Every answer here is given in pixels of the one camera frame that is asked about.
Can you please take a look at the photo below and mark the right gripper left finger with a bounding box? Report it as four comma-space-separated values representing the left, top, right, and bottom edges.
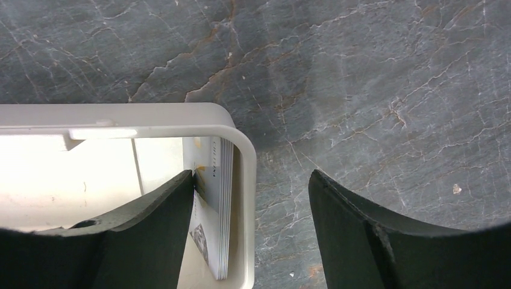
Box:
1, 170, 194, 288

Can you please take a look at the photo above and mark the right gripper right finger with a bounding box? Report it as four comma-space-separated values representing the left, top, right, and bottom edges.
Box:
308, 170, 510, 288

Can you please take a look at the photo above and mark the white card stack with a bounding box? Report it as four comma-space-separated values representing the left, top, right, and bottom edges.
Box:
183, 136, 234, 280

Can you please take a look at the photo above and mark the white plastic tray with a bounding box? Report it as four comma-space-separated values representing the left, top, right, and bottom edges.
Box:
1, 103, 257, 288

